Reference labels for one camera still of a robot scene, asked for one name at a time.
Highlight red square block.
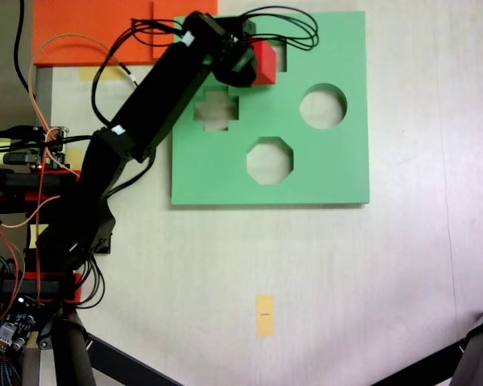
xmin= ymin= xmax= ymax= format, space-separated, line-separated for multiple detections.
xmin=250 ymin=39 xmax=278 ymax=87

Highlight round black tripod leg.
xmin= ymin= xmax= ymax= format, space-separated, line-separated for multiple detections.
xmin=51 ymin=313 xmax=97 ymax=386

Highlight black circuit board with capacitors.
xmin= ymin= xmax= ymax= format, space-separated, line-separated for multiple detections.
xmin=0 ymin=305 xmax=39 ymax=357

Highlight black USB cable plug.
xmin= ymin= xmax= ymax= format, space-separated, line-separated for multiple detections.
xmin=0 ymin=125 xmax=38 ymax=142

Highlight small yellow tape square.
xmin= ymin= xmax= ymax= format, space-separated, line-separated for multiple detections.
xmin=66 ymin=147 xmax=85 ymax=168

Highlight thin black wire pair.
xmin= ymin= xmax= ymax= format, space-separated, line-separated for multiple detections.
xmin=119 ymin=62 xmax=141 ymax=88

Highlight flat black tripod strut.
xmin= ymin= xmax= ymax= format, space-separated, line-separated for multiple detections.
xmin=84 ymin=332 xmax=186 ymax=386
xmin=369 ymin=339 xmax=468 ymax=386

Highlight yellow tape marker with line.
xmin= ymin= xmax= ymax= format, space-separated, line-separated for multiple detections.
xmin=255 ymin=294 xmax=275 ymax=338

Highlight large orange foam block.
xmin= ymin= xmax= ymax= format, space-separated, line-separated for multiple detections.
xmin=31 ymin=0 xmax=155 ymax=68

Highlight orange wire loop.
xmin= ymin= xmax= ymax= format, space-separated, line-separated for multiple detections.
xmin=0 ymin=33 xmax=126 ymax=306

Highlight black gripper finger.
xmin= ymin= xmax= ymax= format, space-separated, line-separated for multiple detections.
xmin=216 ymin=55 xmax=259 ymax=88

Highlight yellow sticky note piece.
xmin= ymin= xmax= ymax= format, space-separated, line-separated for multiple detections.
xmin=29 ymin=224 xmax=49 ymax=250

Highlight long yellow tape strip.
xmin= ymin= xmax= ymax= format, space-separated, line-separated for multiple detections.
xmin=79 ymin=66 xmax=124 ymax=81

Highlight circuit board with green terminal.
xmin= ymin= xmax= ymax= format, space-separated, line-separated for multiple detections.
xmin=30 ymin=125 xmax=70 ymax=166

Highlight red and black table clamp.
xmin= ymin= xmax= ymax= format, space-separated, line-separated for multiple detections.
xmin=0 ymin=167 xmax=82 ymax=202
xmin=0 ymin=271 xmax=84 ymax=305

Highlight thick black cable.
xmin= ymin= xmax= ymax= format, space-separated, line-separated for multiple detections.
xmin=12 ymin=0 xmax=31 ymax=92

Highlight green shape sorting board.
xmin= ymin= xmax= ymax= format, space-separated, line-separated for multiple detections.
xmin=169 ymin=10 xmax=371 ymax=208

